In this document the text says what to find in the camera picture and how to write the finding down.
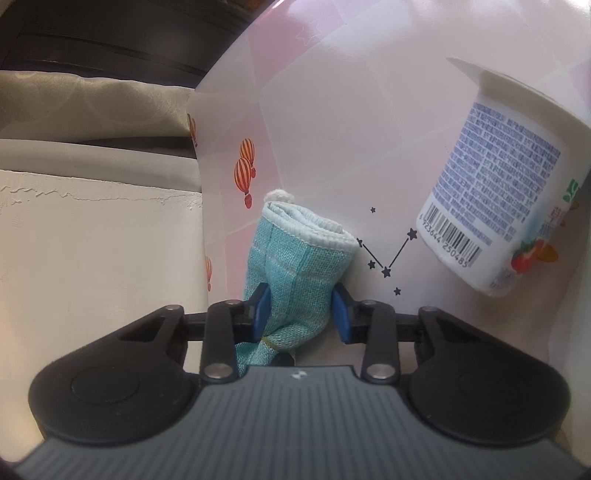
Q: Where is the dark wooden furniture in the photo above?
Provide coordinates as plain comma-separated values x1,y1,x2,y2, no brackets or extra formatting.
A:
0,0,278,88

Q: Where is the cream leather sofa seat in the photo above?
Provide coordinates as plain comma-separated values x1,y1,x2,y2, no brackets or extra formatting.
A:
0,136,211,416

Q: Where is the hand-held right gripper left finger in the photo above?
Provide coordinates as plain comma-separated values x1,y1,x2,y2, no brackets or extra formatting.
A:
117,282,273,383

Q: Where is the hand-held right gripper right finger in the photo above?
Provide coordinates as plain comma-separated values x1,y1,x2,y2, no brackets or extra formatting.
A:
330,282,499,384

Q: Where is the teal checked towel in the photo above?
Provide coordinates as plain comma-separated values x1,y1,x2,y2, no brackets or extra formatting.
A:
235,189,362,377

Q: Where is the beige satin cushion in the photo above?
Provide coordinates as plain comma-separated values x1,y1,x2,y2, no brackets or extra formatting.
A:
0,69,197,144

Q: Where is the white yogurt cup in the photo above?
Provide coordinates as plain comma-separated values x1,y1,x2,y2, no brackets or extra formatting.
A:
416,56,591,298

